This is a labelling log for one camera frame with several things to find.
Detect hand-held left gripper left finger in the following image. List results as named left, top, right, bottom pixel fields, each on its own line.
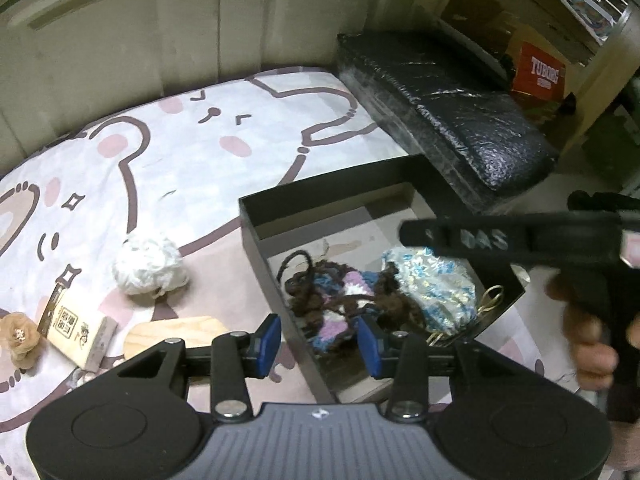
left=116, top=313, right=282, bottom=421

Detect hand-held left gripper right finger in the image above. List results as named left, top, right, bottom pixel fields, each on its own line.
left=356, top=314, right=506, bottom=422

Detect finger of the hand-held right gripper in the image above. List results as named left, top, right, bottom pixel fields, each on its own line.
left=399, top=218, right=458, bottom=261

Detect oval wooden board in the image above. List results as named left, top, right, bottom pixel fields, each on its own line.
left=123, top=315, right=231, bottom=361

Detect black cardboard box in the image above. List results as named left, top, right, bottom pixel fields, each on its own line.
left=238, top=154, right=527, bottom=406

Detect beige fabric flower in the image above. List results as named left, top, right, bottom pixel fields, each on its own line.
left=0, top=311, right=43, bottom=368

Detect person's right forearm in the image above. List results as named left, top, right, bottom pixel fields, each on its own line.
left=607, top=422, right=640, bottom=480

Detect person's right hand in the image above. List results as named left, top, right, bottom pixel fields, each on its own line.
left=546, top=269, right=619, bottom=392

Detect blue white knitted piece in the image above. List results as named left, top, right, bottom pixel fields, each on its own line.
left=382, top=247, right=478, bottom=333

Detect brown pink knitted yarn piece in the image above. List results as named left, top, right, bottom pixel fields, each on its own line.
left=277, top=250, right=401, bottom=356

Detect gold scissors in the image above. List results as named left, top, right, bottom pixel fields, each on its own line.
left=425, top=284, right=506, bottom=348

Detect black foam-wrapped block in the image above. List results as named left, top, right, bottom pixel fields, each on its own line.
left=336, top=30, right=560, bottom=213

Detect red carton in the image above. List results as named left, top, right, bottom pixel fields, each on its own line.
left=510, top=42, right=568, bottom=106

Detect printed wooden block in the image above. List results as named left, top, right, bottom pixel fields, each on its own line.
left=37, top=282, right=118, bottom=372

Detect cartoon bear printed blanket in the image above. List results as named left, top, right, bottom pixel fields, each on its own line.
left=0, top=65, right=601, bottom=480

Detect cream cabinet door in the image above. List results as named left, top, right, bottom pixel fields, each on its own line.
left=0, top=0, right=168, bottom=166
left=162, top=0, right=426, bottom=91

